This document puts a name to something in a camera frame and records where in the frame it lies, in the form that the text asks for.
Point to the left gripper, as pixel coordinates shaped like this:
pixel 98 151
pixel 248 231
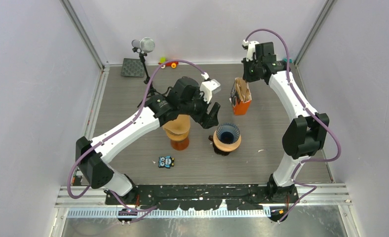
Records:
pixel 207 120

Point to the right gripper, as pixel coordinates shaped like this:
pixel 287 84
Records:
pixel 246 76

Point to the blue plastic dripper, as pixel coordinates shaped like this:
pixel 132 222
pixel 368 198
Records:
pixel 228 133

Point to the orange coffee filter box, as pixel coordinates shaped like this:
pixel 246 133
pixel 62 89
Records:
pixel 240 97

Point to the wooden ring stand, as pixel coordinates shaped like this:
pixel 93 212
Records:
pixel 226 142

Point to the brown paper coffee filter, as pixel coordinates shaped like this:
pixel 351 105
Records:
pixel 180 125

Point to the amber glass carafe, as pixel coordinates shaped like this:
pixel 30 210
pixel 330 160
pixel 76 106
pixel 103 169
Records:
pixel 180 145

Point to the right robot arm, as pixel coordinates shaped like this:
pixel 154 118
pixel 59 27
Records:
pixel 306 132

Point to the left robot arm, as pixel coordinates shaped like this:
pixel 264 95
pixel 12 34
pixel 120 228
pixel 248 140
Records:
pixel 186 97

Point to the blue owl sticker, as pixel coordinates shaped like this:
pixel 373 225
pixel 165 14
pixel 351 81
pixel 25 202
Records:
pixel 166 162

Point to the colourful toy car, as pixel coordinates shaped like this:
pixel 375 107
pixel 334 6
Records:
pixel 167 63

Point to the dark grey studded plate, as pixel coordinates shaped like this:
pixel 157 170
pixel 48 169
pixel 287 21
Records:
pixel 132 68

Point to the silver microphone on tripod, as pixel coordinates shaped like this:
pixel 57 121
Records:
pixel 143 47

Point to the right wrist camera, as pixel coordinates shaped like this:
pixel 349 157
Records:
pixel 250 46

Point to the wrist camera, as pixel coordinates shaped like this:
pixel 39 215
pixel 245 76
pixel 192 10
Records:
pixel 209 87
pixel 250 46

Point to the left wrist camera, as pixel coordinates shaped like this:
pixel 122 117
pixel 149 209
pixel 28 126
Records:
pixel 209 87

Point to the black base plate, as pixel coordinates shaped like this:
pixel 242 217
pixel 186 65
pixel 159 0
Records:
pixel 204 197

